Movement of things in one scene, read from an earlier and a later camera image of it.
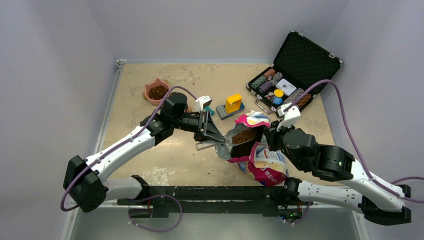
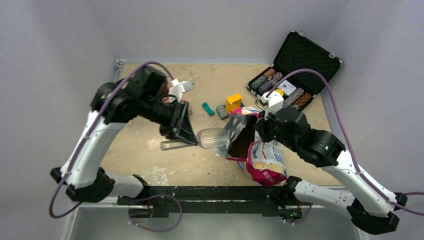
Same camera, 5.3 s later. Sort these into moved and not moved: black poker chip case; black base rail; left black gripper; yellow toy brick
Moved: left black gripper
Not moved: black poker chip case; black base rail; yellow toy brick
